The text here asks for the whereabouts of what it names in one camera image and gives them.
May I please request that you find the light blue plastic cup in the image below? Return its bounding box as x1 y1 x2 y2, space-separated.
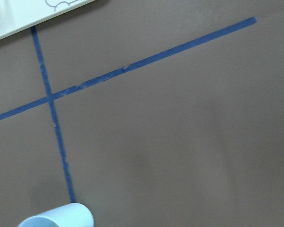
18 203 95 227

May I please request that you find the cream bear serving tray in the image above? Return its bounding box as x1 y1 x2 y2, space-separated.
0 0 92 40

